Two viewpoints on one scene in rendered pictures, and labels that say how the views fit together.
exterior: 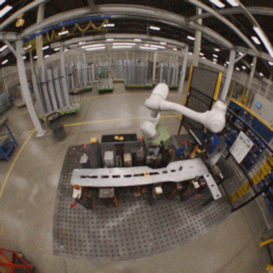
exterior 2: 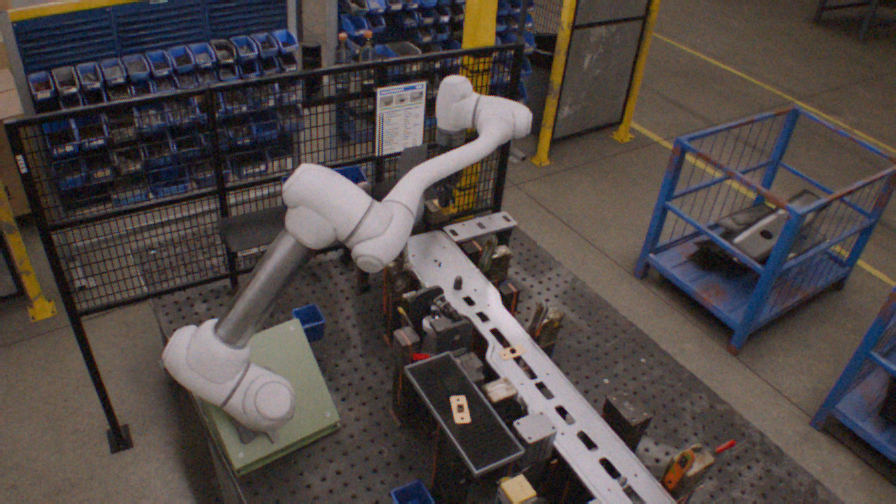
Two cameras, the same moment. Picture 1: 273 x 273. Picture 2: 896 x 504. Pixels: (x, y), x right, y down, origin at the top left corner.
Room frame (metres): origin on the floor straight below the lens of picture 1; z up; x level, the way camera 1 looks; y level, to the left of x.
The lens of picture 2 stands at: (1.35, 1.14, 2.48)
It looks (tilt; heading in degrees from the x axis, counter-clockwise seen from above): 37 degrees down; 246
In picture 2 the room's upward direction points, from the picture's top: 6 degrees clockwise
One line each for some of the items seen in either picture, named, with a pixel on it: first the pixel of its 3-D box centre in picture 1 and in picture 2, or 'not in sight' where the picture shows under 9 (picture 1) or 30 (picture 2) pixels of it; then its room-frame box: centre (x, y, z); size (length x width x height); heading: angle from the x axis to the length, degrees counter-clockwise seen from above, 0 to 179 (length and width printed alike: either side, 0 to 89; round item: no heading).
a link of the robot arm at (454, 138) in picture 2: not in sight; (450, 133); (0.62, -0.57, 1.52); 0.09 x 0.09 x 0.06
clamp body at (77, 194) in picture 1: (84, 200); (673, 495); (0.27, 0.45, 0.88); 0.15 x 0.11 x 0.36; 9
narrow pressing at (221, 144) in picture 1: (216, 154); (411, 187); (0.64, -0.83, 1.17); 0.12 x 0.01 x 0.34; 9
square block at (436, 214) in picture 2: (209, 178); (433, 241); (0.53, -0.86, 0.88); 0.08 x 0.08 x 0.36; 9
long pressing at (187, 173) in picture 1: (144, 175); (518, 356); (0.53, -0.09, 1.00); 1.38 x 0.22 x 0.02; 99
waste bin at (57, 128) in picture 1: (57, 126); not in sight; (2.19, 2.32, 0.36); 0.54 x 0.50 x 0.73; 13
